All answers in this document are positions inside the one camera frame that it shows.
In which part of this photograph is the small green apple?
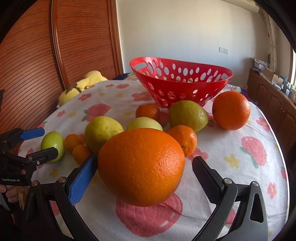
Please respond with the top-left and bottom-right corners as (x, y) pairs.
(41, 131), (65, 163)

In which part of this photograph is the small kumquat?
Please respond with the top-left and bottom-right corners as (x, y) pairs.
(64, 133), (85, 154)
(72, 145), (93, 165)

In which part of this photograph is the mandarin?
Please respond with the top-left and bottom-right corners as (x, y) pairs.
(135, 103), (161, 121)
(168, 125), (198, 157)

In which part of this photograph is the yellow pear with stem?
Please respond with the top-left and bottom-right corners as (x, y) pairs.
(84, 116), (123, 156)

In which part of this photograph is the large back orange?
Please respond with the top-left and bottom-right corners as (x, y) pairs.
(212, 91), (251, 131)

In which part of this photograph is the large orange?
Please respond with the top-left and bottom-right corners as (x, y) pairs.
(212, 91), (251, 131)
(98, 128), (185, 207)

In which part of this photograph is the large front orange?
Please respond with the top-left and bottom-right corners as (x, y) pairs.
(98, 128), (185, 207)

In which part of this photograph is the green-brown pear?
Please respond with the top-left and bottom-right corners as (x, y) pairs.
(169, 100), (208, 132)

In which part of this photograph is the pale green apple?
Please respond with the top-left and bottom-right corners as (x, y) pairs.
(126, 116), (163, 131)

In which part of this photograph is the person's left hand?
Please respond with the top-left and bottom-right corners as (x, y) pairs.
(0, 185), (19, 203)

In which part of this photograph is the floral white table cloth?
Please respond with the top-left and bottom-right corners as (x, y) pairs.
(37, 81), (290, 240)

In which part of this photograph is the yellow plush toy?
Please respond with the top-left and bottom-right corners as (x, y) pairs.
(57, 70), (107, 108)

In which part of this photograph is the wooden slatted wardrobe door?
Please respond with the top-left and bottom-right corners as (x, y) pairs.
(1, 1), (123, 132)

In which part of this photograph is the wooden sideboard cabinet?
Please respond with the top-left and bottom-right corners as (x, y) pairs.
(247, 70), (295, 162)

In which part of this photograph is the clutter on sideboard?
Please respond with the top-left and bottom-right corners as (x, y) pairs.
(250, 58), (295, 101)

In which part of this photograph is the red perforated plastic basket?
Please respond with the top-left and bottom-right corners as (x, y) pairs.
(129, 57), (233, 108)

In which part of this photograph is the patterned curtain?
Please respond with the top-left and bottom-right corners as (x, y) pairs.
(260, 8), (278, 73)

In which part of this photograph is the white wall switch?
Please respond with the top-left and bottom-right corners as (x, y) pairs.
(219, 47), (229, 54)

